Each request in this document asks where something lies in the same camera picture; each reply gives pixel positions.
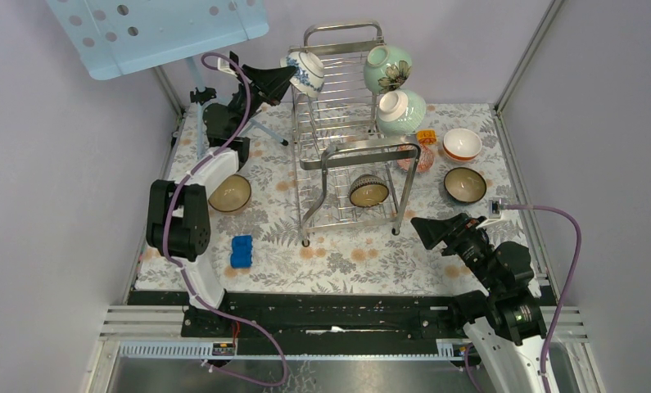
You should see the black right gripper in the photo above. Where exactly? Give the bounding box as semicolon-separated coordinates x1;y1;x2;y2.
409;211;500;293

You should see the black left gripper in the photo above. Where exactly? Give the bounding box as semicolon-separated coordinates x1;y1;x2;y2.
227;65;296;137

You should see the white blue floral bowl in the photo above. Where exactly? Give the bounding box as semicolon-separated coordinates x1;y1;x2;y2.
279;52;324;98

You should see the teal blue bowl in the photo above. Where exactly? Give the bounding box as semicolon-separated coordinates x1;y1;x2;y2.
442;167;487;204

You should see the blue white zigzag bowl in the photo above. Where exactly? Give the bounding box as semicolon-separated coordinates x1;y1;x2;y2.
396;145;435;174

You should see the orange bowl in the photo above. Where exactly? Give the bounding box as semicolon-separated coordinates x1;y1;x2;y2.
442;128;482;162

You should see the steel two-tier dish rack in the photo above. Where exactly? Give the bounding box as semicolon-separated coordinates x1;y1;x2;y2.
291;20;421;247

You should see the brown speckled bowl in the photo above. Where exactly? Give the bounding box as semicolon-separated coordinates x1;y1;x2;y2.
208;174;252;214

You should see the green celadon bowl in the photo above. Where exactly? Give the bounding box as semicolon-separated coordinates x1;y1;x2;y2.
376;89;427;137
363;44;413;95

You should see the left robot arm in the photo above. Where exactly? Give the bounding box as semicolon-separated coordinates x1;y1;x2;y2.
146;64;297;337

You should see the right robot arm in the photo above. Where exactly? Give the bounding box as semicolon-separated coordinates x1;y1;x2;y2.
411;213;558;392

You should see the dark patterned bowl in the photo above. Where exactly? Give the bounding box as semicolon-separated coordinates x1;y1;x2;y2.
348;174;390;208

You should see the small yellow object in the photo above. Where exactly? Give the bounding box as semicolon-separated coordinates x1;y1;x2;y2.
416;129;437;145

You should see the floral tablecloth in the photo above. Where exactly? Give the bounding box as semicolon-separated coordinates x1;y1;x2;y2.
133;104;515;296

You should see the blue sponge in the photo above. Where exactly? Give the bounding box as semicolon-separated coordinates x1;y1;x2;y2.
230;235;253;269

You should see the light blue music stand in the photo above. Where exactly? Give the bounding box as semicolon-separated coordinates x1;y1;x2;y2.
45;0;290;164

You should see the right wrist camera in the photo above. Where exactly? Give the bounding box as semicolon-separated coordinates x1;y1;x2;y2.
478;199;506;228

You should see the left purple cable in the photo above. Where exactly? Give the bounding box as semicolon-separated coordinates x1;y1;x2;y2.
160;52;291;389

